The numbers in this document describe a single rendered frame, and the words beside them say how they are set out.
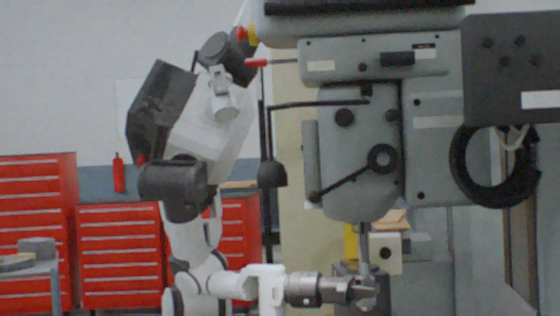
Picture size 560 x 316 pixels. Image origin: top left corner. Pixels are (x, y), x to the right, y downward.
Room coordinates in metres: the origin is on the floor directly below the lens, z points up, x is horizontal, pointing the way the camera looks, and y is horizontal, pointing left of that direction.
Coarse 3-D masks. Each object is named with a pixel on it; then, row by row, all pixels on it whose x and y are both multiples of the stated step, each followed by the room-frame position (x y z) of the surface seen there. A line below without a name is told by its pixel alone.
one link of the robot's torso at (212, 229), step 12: (216, 204) 2.25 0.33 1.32; (216, 216) 2.24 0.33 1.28; (204, 228) 2.25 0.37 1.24; (216, 228) 2.23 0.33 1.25; (216, 240) 2.22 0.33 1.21; (180, 300) 2.18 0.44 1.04; (192, 300) 2.18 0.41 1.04; (204, 300) 2.20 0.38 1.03; (216, 300) 2.21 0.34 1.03; (180, 312) 2.17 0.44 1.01; (192, 312) 2.18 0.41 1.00; (204, 312) 2.20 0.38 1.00; (216, 312) 2.21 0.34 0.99
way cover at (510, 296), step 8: (504, 288) 1.86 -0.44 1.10; (512, 288) 1.82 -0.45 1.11; (504, 296) 1.84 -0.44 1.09; (512, 296) 1.78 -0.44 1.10; (520, 296) 1.73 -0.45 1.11; (496, 304) 1.87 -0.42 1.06; (504, 304) 1.81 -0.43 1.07; (512, 304) 1.76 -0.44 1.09; (520, 304) 1.70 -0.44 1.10; (528, 304) 1.65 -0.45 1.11; (496, 312) 1.85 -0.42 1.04; (504, 312) 1.79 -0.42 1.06; (512, 312) 1.73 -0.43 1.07; (520, 312) 1.68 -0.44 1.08; (528, 312) 1.63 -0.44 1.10; (536, 312) 1.58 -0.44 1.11
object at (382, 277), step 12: (336, 264) 2.11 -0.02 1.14; (348, 264) 2.06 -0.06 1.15; (372, 264) 2.01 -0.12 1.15; (336, 276) 2.07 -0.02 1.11; (384, 276) 1.94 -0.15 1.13; (384, 288) 1.94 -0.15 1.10; (384, 300) 1.94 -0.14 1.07; (336, 312) 2.10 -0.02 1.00; (348, 312) 1.93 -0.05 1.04; (360, 312) 1.93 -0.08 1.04; (372, 312) 1.94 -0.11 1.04; (384, 312) 1.94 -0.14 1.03
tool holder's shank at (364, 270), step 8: (360, 240) 1.74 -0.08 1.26; (368, 240) 1.74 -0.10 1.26; (360, 248) 1.74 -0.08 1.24; (368, 248) 1.74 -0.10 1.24; (360, 256) 1.74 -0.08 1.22; (368, 256) 1.74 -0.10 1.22; (360, 264) 1.74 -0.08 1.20; (368, 264) 1.74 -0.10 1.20; (360, 272) 1.74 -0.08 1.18; (368, 272) 1.73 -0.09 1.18
